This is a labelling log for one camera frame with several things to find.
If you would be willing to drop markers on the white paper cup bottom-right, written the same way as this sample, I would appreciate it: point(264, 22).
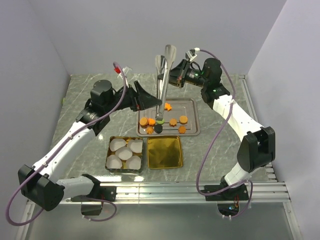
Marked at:
point(134, 163)

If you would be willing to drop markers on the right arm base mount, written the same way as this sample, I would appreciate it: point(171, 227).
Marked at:
point(231, 201)

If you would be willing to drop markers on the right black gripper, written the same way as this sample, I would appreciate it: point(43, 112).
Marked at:
point(176, 74)

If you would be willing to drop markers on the white paper cup top-left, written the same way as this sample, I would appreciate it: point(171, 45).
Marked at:
point(116, 144)

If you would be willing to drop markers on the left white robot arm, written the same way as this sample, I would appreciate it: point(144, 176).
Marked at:
point(41, 183)

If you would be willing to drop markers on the gold cookie tin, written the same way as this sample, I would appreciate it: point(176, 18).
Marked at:
point(124, 170)

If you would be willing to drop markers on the metal tongs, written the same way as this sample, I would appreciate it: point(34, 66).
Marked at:
point(163, 64)

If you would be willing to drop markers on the black round cookie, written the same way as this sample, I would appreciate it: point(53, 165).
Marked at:
point(158, 128)

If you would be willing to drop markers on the orange swirl cookie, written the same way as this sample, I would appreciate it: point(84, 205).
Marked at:
point(149, 130)

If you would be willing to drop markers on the gold tin lid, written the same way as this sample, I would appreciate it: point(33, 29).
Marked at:
point(164, 152)

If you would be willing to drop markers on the orange flower cookie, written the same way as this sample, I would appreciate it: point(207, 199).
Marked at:
point(151, 122)
point(182, 129)
point(173, 122)

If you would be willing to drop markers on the white paper cup bottom-left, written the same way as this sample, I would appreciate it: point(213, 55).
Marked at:
point(113, 162)

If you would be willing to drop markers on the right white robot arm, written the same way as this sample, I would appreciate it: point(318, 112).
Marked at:
point(258, 143)

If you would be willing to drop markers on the aluminium rail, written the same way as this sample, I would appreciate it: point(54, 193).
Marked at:
point(186, 193)

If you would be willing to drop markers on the silver metal tray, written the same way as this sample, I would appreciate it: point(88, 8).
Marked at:
point(181, 106)

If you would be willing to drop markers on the round orange cookie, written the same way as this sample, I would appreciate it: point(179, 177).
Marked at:
point(144, 121)

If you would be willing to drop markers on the round waffle cookie right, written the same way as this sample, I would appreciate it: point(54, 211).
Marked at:
point(183, 119)

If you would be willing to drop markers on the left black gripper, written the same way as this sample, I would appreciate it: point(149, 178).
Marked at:
point(145, 100)

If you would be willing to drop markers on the white paper cup centre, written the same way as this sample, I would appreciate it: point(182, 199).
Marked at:
point(124, 153)

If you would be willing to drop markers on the green round cookie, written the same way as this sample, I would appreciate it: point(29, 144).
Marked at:
point(161, 122)

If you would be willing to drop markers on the white paper cup top-right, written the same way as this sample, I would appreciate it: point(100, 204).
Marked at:
point(135, 145)

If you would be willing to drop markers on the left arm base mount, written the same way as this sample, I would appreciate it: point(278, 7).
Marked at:
point(92, 204)

